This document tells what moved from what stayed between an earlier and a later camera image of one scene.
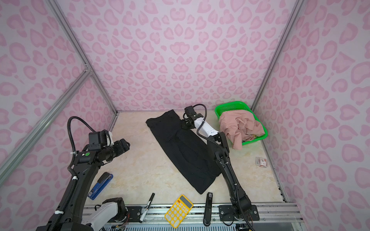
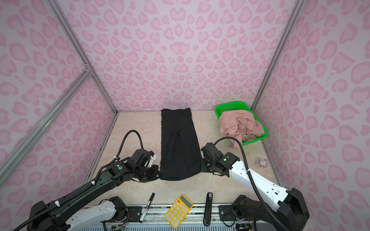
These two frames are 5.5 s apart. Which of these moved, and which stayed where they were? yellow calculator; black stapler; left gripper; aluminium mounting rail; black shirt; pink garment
Moved: black shirt; left gripper
Stayed: yellow calculator; black stapler; pink garment; aluminium mounting rail
